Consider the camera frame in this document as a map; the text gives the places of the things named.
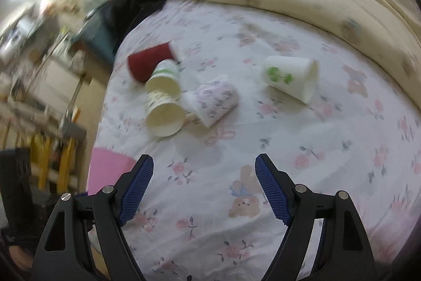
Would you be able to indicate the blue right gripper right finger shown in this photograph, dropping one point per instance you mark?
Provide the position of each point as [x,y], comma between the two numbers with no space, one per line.
[344,251]

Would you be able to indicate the floral white bed sheet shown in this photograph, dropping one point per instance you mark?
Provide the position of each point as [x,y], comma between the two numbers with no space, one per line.
[204,214]

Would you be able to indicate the grey trash bin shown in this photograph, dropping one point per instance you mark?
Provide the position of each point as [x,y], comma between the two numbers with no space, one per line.
[71,130]

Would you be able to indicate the teal bed headboard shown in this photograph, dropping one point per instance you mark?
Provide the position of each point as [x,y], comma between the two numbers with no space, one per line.
[98,40]

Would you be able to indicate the cream cartoon sticker cup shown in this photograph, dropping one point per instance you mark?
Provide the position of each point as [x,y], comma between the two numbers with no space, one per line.
[164,116]

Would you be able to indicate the white cup green band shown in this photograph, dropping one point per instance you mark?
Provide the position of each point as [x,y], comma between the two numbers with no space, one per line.
[165,78]

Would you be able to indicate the yellow wooden chair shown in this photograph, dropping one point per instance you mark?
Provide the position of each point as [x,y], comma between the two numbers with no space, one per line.
[53,162]

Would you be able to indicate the white cup green clover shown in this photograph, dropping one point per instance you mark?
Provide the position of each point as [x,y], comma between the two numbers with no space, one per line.
[297,77]

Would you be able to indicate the red ripple paper cup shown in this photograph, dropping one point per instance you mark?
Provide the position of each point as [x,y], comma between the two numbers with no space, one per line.
[142,64]

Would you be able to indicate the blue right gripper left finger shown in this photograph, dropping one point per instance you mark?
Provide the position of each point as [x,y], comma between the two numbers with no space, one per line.
[64,251]

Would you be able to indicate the white cup purple print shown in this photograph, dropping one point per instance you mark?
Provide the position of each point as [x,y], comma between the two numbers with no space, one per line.
[212,100]

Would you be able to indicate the pink square plastic cup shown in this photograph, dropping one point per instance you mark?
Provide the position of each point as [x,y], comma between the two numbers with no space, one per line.
[105,168]

